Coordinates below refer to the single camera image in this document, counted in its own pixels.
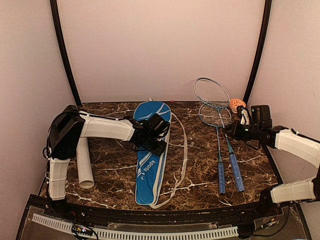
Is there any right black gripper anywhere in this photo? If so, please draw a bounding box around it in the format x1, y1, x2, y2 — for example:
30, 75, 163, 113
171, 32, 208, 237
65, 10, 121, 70
223, 119, 262, 143

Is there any blue racket bag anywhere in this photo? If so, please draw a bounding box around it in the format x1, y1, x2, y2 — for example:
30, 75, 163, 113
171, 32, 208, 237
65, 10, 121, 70
133, 101, 174, 209

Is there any blue badminton racket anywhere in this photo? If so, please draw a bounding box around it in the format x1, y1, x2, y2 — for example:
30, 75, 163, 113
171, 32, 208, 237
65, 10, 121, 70
198, 104, 232, 194
193, 77, 245, 192

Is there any white shuttlecock tube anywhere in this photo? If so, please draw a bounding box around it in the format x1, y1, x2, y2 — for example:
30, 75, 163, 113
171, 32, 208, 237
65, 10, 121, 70
76, 137, 95, 189

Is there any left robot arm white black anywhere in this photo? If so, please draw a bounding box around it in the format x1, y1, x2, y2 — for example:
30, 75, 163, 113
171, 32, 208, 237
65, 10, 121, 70
42, 102, 171, 218

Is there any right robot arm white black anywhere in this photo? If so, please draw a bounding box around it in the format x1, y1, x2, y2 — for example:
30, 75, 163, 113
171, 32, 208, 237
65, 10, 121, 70
223, 105, 320, 217

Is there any orange patterned small bowl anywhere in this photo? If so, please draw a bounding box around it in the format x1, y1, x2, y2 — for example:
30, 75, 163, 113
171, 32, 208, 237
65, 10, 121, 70
229, 98, 246, 114

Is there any small circuit board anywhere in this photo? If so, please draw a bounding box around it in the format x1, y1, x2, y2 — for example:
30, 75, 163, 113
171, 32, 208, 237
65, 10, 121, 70
71, 224, 93, 237

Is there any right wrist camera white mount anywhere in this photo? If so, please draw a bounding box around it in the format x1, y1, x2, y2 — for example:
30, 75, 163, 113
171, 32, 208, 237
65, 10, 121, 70
236, 105, 252, 125

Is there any black front table rail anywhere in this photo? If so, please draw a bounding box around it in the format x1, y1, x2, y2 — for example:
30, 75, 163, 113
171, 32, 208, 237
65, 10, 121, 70
49, 200, 284, 226

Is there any white slotted cable duct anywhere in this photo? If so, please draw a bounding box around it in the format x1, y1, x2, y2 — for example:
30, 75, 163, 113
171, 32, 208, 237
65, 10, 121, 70
31, 213, 239, 240

